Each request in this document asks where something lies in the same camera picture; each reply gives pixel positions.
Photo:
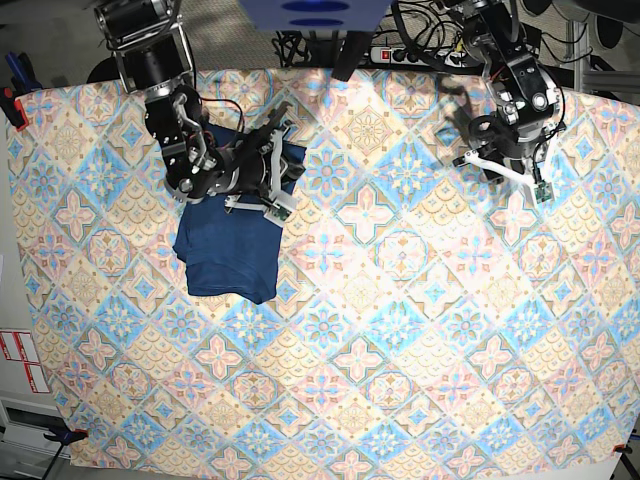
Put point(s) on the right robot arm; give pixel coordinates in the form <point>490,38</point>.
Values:
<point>153,56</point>

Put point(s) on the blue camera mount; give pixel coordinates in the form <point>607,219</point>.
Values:
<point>349,15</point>

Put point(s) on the blue long-sleeve T-shirt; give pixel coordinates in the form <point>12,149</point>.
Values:
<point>229,252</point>

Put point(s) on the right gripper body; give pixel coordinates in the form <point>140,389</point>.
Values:
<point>237,163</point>

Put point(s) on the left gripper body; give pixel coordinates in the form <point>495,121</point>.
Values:
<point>497,140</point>

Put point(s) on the black red table clamp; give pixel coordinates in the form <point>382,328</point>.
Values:
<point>23,82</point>

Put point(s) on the red white labels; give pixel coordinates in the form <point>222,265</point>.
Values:
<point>18,346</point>

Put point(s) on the orange corner clamp left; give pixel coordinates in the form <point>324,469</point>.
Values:
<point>65,437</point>

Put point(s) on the white power strip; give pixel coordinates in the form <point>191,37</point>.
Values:
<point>390,55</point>

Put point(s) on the patterned tile tablecloth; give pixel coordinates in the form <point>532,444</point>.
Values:
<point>425,324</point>

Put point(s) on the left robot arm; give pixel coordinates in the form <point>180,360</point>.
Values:
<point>523,90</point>

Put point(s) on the orange corner clamp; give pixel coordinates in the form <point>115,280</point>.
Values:
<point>65,437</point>
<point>623,449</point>

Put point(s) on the orange corner clamp right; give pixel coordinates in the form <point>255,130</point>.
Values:
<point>623,449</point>

